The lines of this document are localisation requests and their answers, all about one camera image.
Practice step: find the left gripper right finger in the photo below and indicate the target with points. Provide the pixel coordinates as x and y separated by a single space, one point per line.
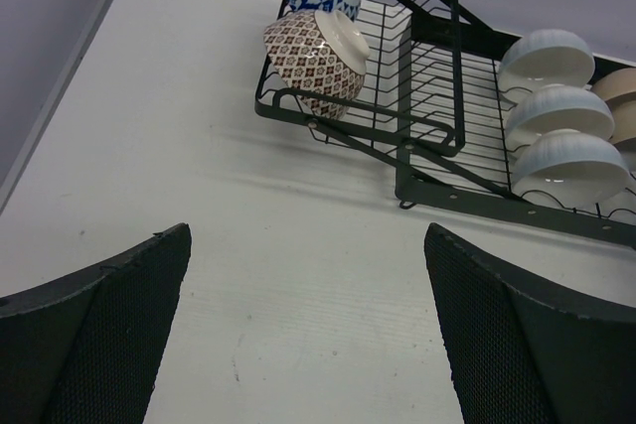
524 349

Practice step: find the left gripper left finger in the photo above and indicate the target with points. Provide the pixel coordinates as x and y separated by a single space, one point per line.
87 347

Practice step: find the beige bowl front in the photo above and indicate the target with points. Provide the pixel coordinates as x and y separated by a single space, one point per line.
623 137

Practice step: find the beige bowl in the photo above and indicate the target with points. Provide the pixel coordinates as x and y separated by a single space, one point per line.
623 137
617 88

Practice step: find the light blue bowl front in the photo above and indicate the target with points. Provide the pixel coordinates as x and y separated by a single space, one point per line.
570 169

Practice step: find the light blue bowl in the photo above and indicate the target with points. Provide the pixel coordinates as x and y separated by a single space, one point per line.
541 58
570 169
557 107

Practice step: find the light blue bowl middle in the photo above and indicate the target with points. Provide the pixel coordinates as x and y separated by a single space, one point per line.
557 107

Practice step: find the light blue bowl rear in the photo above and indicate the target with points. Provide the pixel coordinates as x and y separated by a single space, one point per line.
541 58

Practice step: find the brown floral patterned bowl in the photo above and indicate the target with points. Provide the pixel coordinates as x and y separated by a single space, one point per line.
321 52

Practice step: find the black wire dish rack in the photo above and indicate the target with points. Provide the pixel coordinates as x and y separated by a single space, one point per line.
430 108

